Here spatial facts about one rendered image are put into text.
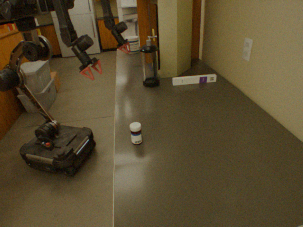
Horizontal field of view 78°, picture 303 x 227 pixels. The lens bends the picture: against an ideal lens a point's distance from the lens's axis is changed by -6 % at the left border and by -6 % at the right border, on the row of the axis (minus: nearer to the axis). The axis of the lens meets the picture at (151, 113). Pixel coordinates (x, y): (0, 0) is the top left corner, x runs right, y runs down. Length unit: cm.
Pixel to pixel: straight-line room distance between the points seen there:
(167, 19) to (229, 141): 79
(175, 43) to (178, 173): 86
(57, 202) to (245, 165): 158
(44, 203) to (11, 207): 29
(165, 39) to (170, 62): 15
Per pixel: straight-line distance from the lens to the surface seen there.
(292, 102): 95
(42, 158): 203
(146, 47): 114
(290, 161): 79
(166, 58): 130
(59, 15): 118
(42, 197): 204
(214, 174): 66
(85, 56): 116
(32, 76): 317
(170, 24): 126
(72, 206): 186
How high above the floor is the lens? 143
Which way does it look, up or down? 31 degrees down
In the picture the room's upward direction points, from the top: 4 degrees counter-clockwise
